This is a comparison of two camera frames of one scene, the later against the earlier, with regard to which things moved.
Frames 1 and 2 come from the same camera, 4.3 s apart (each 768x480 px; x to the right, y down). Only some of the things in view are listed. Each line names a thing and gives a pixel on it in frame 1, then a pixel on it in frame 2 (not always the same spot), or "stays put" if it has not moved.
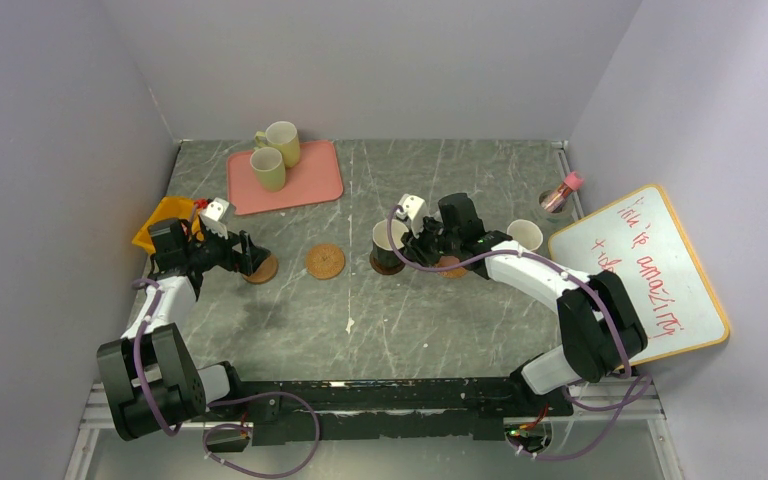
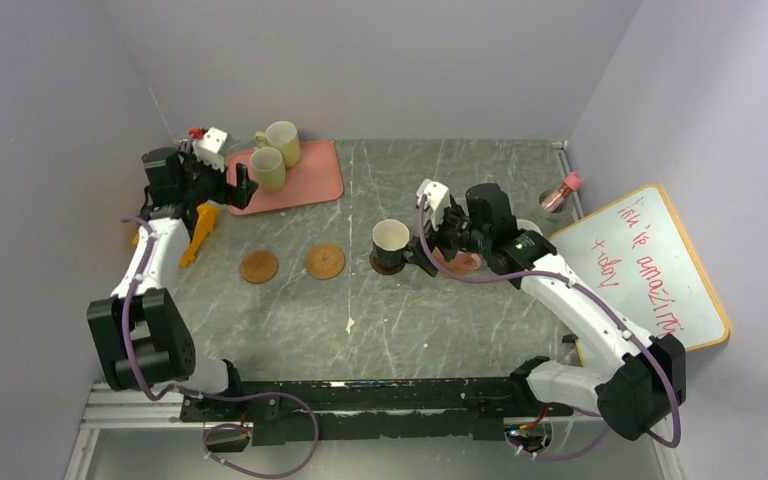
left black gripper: [247, 260] to [237, 194]
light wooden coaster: [264, 273] stays put
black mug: [381, 247] stays put
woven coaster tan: [325, 261] stays put
